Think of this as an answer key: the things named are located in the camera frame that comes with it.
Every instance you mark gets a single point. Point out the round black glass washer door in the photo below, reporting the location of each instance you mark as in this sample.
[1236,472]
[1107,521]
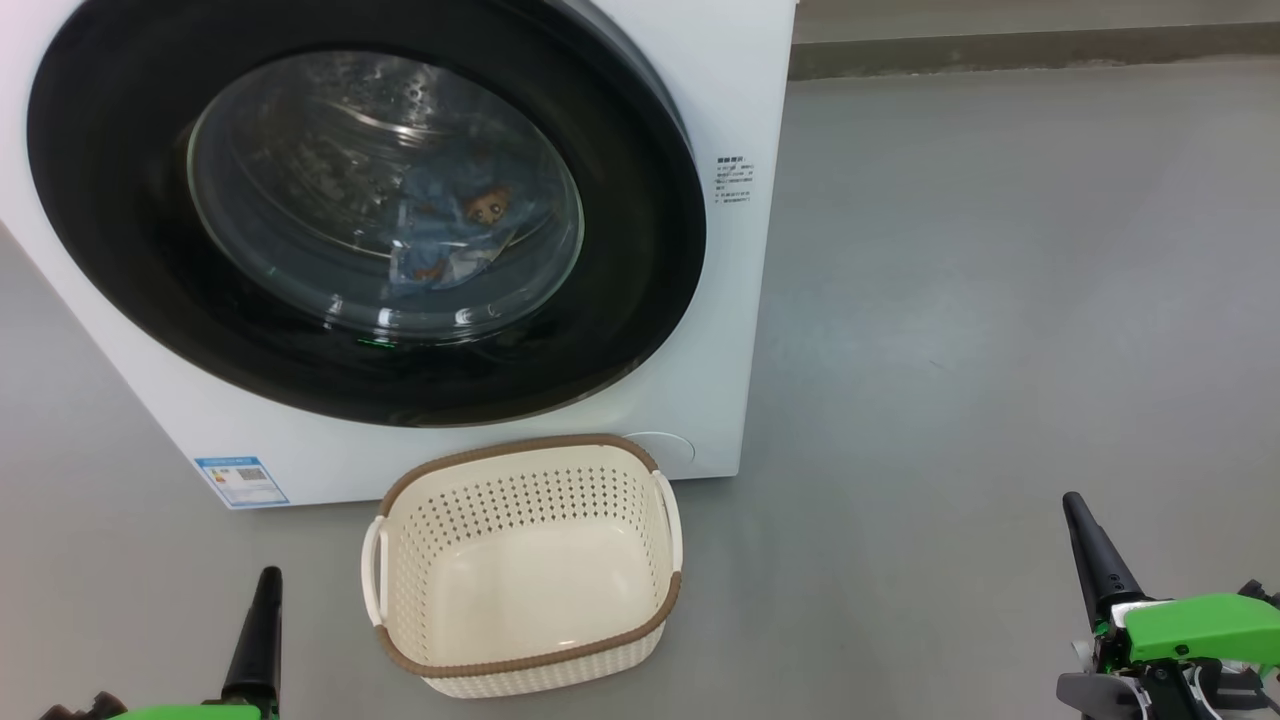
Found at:
[100,250]

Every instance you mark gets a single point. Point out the blue energy label sticker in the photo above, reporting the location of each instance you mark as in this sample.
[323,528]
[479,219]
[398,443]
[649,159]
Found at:
[242,482]

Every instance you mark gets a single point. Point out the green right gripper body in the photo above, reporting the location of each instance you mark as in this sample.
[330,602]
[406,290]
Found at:
[1200,625]

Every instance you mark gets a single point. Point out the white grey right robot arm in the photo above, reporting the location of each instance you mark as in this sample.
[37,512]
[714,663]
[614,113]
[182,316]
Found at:
[1110,695]

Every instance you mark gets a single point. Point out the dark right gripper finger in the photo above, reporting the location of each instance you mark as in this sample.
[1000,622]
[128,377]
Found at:
[1100,570]

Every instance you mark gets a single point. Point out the white front-load washing machine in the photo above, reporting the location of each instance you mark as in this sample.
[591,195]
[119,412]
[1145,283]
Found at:
[720,350]

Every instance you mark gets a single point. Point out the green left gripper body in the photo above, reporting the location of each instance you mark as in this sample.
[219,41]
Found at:
[190,713]

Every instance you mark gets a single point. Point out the cream basket with brown rim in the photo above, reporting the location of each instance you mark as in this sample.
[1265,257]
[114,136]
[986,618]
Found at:
[520,600]

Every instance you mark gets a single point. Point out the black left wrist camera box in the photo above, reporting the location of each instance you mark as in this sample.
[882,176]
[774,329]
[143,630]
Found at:
[75,708]

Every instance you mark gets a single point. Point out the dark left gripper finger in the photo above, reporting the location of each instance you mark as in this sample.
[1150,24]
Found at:
[258,650]

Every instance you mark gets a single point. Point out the blue cartoon print garment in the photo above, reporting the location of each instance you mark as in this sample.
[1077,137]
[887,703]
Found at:
[440,200]

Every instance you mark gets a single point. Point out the round white filter cover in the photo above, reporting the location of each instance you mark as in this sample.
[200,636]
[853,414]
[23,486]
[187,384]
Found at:
[670,447]

